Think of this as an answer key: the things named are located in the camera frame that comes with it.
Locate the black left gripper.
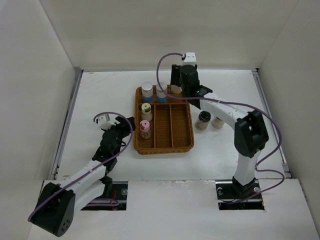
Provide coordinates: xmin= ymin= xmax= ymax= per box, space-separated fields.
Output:
xmin=102 ymin=117 xmax=135 ymax=157

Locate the black cap sugar grinder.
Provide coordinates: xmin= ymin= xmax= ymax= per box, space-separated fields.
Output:
xmin=171 ymin=84 xmax=183 ymax=94

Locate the tall blue label bottle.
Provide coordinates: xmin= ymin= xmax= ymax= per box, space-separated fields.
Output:
xmin=156 ymin=82 xmax=168 ymax=104

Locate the blue label silver cap bottle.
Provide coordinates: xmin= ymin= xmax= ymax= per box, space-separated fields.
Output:
xmin=141 ymin=81 xmax=154 ymax=103

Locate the pink cap spice bottle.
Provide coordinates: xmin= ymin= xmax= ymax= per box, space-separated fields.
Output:
xmin=139 ymin=120 xmax=152 ymax=140

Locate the yellow cap spice bottle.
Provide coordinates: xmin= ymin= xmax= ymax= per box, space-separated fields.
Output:
xmin=141 ymin=103 xmax=153 ymax=122

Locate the dark cap brown spice jar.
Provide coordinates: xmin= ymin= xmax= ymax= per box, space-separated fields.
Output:
xmin=195 ymin=111 xmax=211 ymax=131

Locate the black knob cap jar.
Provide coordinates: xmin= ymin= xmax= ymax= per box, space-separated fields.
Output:
xmin=211 ymin=116 xmax=225 ymax=129

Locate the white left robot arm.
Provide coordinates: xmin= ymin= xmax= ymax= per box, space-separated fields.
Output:
xmin=27 ymin=114 xmax=136 ymax=237

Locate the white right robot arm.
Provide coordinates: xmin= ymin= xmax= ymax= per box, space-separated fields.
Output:
xmin=170 ymin=64 xmax=269 ymax=198

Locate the brown wicker divided basket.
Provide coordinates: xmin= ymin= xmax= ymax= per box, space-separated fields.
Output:
xmin=133 ymin=87 xmax=195 ymax=155

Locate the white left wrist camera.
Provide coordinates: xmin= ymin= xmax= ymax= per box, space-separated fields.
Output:
xmin=94 ymin=113 xmax=116 ymax=130

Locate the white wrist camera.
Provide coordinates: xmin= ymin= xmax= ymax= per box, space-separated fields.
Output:
xmin=94 ymin=113 xmax=116 ymax=130
xmin=181 ymin=52 xmax=197 ymax=67

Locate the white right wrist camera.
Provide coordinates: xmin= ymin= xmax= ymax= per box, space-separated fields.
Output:
xmin=181 ymin=52 xmax=197 ymax=67

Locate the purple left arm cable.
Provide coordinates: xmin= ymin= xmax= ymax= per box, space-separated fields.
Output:
xmin=27 ymin=112 xmax=136 ymax=223

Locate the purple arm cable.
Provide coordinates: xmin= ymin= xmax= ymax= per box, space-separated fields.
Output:
xmin=27 ymin=112 xmax=136 ymax=223
xmin=156 ymin=52 xmax=286 ymax=203

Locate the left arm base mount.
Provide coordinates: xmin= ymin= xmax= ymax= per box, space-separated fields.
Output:
xmin=81 ymin=176 xmax=129 ymax=211

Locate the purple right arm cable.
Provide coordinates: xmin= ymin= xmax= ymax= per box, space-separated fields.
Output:
xmin=156 ymin=52 xmax=286 ymax=203

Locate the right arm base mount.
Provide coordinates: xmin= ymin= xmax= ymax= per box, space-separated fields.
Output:
xmin=215 ymin=178 xmax=265 ymax=211

